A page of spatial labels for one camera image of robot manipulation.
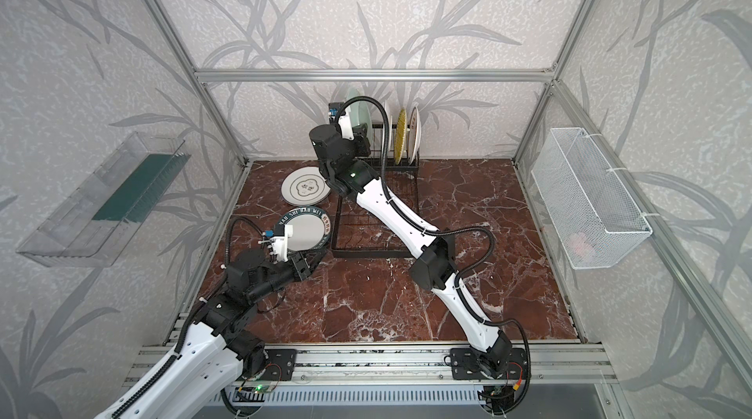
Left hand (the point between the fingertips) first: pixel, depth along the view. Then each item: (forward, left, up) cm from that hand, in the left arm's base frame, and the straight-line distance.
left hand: (325, 255), depth 74 cm
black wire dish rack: (+16, -5, -17) cm, 24 cm away
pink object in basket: (+1, -64, +4) cm, 65 cm away
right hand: (+30, -9, +18) cm, 36 cm away
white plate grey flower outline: (+38, +17, -18) cm, 45 cm away
